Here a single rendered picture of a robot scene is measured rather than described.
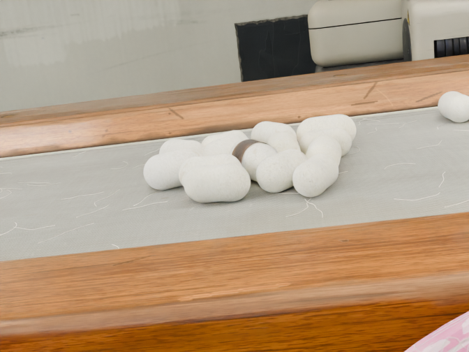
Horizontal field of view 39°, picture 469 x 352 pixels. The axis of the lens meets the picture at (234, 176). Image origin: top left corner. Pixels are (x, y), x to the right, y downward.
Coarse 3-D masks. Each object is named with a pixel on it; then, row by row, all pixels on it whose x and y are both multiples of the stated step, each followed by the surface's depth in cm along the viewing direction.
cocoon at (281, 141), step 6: (282, 132) 41; (270, 138) 41; (276, 138) 39; (282, 138) 39; (288, 138) 39; (294, 138) 40; (270, 144) 39; (276, 144) 39; (282, 144) 39; (288, 144) 39; (294, 144) 39; (276, 150) 39; (282, 150) 39; (300, 150) 39
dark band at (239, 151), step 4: (244, 140) 39; (248, 140) 38; (252, 140) 38; (256, 140) 38; (240, 144) 38; (244, 144) 38; (248, 144) 38; (252, 144) 38; (236, 148) 38; (240, 148) 38; (244, 148) 38; (232, 152) 38; (236, 152) 38; (240, 152) 38; (236, 156) 38; (240, 156) 38; (240, 160) 37; (252, 180) 38
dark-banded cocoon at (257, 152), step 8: (256, 144) 37; (264, 144) 37; (248, 152) 37; (256, 152) 37; (264, 152) 37; (272, 152) 37; (248, 160) 37; (256, 160) 37; (248, 168) 37; (256, 168) 37
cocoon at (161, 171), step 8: (168, 152) 39; (176, 152) 39; (184, 152) 39; (192, 152) 39; (152, 160) 38; (160, 160) 38; (168, 160) 38; (176, 160) 38; (184, 160) 38; (144, 168) 38; (152, 168) 38; (160, 168) 38; (168, 168) 38; (176, 168) 38; (144, 176) 38; (152, 176) 38; (160, 176) 38; (168, 176) 38; (176, 176) 38; (152, 184) 38; (160, 184) 38; (168, 184) 38; (176, 184) 38
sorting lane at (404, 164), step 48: (144, 144) 53; (384, 144) 43; (432, 144) 41; (0, 192) 43; (48, 192) 42; (96, 192) 40; (144, 192) 39; (288, 192) 35; (336, 192) 34; (384, 192) 33; (432, 192) 32; (0, 240) 34; (48, 240) 33; (96, 240) 32; (144, 240) 31; (192, 240) 30
